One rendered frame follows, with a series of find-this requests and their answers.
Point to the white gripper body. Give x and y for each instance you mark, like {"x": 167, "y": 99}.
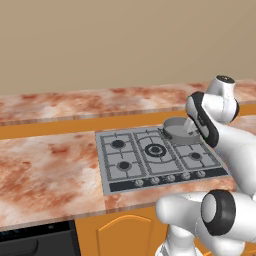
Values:
{"x": 191, "y": 126}

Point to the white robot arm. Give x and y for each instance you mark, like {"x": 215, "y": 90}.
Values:
{"x": 233, "y": 146}

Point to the orange cupboard door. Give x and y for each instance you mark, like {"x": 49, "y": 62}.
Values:
{"x": 126, "y": 236}

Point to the grey metal pot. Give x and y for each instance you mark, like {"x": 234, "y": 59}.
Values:
{"x": 176, "y": 131}

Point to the grey gas hob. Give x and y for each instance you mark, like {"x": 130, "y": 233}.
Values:
{"x": 133, "y": 156}

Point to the grey hob knob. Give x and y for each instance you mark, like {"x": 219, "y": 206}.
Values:
{"x": 154, "y": 180}
{"x": 186, "y": 175}
{"x": 200, "y": 173}
{"x": 139, "y": 182}
{"x": 170, "y": 178}

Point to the black oven door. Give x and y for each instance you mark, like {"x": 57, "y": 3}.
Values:
{"x": 50, "y": 238}

